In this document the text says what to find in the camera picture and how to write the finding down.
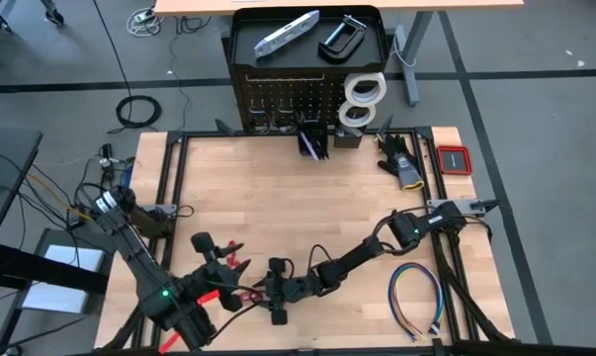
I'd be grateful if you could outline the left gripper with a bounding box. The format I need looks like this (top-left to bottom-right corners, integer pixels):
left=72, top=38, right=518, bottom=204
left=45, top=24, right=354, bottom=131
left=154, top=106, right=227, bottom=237
left=178, top=231, right=253, bottom=313

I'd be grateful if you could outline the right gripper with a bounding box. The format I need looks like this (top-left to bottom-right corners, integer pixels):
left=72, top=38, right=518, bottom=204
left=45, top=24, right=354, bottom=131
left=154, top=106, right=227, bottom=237
left=251, top=256, right=327, bottom=326

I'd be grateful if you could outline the black cable loop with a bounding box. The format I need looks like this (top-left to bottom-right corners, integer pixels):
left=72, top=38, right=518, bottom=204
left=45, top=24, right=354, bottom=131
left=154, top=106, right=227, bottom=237
left=250, top=98, right=275, bottom=134
left=277, top=98, right=299, bottom=134

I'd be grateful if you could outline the silver metal ruler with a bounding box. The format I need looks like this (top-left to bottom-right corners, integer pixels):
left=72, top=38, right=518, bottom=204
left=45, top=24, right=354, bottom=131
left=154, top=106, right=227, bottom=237
left=252, top=9, right=322, bottom=61

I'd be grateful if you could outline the black C-clamp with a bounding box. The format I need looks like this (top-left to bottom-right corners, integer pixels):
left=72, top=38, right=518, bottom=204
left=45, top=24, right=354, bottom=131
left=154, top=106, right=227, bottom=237
left=317, top=14, right=368, bottom=64

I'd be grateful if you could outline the black pegboard bin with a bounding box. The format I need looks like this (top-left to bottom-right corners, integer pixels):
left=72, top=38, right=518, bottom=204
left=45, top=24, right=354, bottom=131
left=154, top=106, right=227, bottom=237
left=333, top=124, right=366, bottom=149
left=297, top=120, right=330, bottom=160

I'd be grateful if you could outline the white topped stand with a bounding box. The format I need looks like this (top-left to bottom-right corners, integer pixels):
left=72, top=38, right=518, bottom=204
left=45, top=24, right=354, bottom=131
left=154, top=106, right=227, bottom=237
left=19, top=227, right=120, bottom=316

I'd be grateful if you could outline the black glove grey cuff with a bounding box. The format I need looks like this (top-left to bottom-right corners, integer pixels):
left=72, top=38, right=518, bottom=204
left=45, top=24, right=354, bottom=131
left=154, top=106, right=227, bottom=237
left=376, top=133, right=426, bottom=193

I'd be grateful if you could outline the black pegboard cart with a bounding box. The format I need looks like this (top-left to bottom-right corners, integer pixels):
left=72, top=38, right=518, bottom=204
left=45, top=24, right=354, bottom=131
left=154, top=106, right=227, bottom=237
left=221, top=3, right=391, bottom=134

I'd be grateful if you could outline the red framed black device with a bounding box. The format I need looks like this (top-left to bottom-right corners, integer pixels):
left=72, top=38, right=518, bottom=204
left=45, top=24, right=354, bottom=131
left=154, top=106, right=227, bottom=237
left=436, top=144, right=473, bottom=176

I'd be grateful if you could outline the black table edge clamp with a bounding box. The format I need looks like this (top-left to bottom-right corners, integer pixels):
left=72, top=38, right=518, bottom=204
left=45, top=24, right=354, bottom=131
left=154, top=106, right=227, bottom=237
left=468, top=197, right=501, bottom=217

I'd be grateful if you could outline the black side table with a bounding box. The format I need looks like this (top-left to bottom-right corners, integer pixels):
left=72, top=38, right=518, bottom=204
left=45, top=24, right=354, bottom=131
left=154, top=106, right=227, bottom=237
left=0, top=127, right=43, bottom=253

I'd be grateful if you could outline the person's shoe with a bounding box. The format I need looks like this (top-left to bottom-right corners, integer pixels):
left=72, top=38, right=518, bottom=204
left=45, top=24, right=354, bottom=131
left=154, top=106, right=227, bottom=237
left=43, top=0, right=66, bottom=27

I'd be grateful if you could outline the red cable tie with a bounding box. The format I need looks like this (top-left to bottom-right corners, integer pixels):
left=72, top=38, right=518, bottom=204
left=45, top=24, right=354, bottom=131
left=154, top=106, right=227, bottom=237
left=196, top=290, right=221, bottom=307

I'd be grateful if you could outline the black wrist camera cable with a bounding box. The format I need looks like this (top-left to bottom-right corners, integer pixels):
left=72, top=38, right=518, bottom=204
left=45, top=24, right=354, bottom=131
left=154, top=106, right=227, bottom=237
left=305, top=242, right=336, bottom=274
left=203, top=279, right=262, bottom=343

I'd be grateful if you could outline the coloured wire bundle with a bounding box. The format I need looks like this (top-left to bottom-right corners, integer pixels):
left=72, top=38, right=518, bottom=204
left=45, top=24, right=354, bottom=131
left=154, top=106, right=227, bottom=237
left=387, top=261, right=446, bottom=343

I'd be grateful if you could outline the black aluminium table frame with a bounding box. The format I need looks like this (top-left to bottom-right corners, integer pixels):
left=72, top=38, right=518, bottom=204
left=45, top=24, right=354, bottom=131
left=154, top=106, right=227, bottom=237
left=95, top=126, right=519, bottom=356

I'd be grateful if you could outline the coiled black floor cable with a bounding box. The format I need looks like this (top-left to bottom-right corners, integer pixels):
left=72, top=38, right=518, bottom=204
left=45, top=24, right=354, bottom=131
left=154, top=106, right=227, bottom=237
left=107, top=94, right=163, bottom=135

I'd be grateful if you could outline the long metal pegboard rail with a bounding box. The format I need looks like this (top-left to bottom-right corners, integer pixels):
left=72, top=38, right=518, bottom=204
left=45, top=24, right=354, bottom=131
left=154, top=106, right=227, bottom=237
left=245, top=73, right=326, bottom=83

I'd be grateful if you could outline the white cable with power strip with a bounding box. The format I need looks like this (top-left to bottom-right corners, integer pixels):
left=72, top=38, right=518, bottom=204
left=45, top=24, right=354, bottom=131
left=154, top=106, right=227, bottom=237
left=126, top=5, right=166, bottom=39

